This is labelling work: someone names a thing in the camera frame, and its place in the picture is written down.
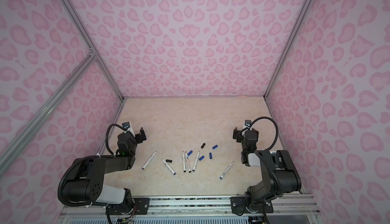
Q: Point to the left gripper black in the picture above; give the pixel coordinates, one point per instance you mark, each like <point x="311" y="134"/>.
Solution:
<point x="137" y="135"/>

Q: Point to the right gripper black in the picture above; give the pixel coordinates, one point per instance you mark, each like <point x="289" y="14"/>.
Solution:
<point x="242" y="134"/>

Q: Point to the white marker pen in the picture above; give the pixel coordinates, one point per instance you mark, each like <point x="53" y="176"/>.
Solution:
<point x="149" y="160"/>

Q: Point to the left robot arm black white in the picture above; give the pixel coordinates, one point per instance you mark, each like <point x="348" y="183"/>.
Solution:
<point x="83" y="183"/>

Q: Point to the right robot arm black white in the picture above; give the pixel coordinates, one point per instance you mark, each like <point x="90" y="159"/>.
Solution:
<point x="278" y="172"/>

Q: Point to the white marker blue end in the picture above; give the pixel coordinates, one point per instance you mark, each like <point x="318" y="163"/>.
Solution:
<point x="168" y="166"/>

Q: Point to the white marker far right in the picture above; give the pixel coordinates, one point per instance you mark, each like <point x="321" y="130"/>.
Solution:
<point x="226" y="170"/>

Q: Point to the white marker blue tip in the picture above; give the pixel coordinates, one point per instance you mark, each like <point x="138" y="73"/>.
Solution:
<point x="196" y="162"/>

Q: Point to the white marker centre left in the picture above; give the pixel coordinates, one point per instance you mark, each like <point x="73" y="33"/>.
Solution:
<point x="184" y="162"/>

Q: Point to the white marker centre right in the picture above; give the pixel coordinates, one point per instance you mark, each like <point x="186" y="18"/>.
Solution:
<point x="188" y="165"/>

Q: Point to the aluminium frame strut diagonal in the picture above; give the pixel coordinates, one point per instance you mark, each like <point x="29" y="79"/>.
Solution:
<point x="19" y="143"/>

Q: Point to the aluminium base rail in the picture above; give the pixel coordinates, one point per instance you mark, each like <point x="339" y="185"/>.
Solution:
<point x="293" y="208"/>

